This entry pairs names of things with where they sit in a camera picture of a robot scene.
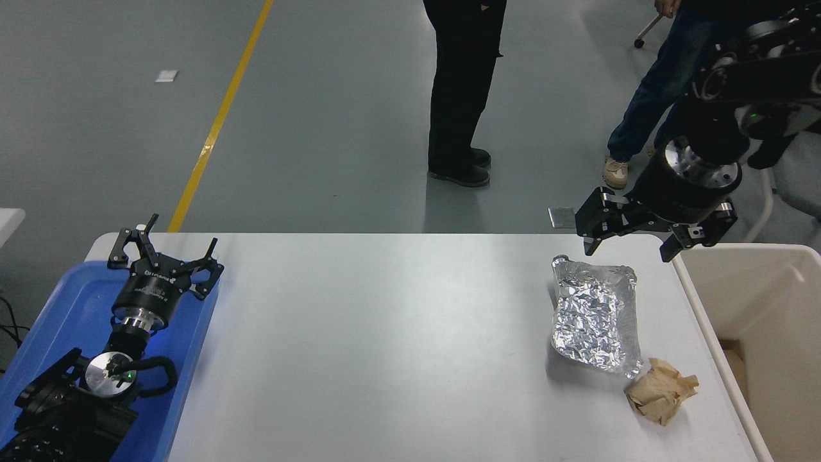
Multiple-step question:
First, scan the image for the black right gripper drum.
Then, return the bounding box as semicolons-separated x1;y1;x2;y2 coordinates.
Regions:
632;154;732;225

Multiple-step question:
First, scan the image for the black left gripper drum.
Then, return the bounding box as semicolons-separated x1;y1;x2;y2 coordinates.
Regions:
112;255;194;330

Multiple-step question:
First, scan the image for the blue plastic tray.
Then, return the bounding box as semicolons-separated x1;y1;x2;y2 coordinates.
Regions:
0;260;220;462

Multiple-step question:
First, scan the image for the white wheeled office chair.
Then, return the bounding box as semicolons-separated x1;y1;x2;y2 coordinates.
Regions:
744;128;821;243
634;13;665;49

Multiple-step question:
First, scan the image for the crumpled silver foil tray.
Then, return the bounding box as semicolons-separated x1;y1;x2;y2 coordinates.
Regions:
550;255;644;378

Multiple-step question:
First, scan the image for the large pale bin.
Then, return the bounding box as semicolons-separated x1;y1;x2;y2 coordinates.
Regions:
670;243;821;462

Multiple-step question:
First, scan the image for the person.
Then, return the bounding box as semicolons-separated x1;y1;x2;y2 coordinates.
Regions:
422;0;507;188
603;0;729;190

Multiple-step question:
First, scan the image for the white side table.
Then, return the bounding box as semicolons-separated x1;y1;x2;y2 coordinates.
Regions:
0;207;27;248

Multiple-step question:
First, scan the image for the crumpled tan paper ball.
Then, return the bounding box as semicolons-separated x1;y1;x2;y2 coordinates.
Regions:
625;358;700;427

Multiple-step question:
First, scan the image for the black floor cable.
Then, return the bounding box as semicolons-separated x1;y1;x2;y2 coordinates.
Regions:
0;296;30;373

